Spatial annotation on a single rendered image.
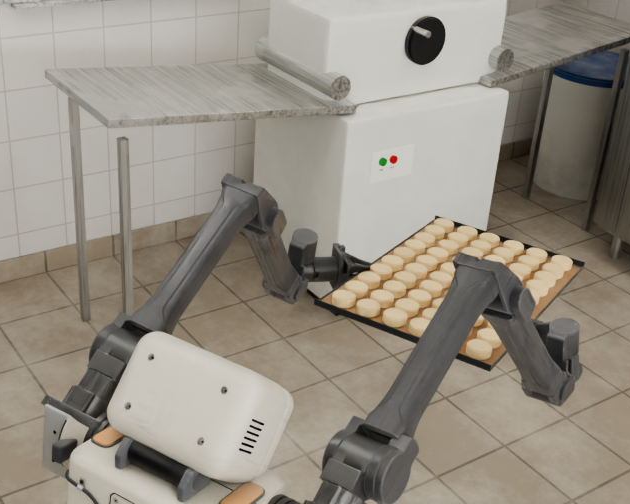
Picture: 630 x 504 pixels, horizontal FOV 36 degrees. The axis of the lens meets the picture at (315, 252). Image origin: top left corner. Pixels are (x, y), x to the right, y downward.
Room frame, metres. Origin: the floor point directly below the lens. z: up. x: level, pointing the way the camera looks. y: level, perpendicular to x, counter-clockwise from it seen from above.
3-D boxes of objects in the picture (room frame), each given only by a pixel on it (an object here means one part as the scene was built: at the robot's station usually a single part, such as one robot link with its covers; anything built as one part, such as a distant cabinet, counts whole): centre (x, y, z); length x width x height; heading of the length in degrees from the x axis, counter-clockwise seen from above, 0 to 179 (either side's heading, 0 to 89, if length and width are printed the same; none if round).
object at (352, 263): (1.93, -0.10, 0.98); 0.09 x 0.07 x 0.07; 105
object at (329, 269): (1.91, -0.03, 0.99); 0.07 x 0.07 x 0.10; 15
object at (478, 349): (1.60, -0.34, 1.01); 0.05 x 0.05 x 0.02
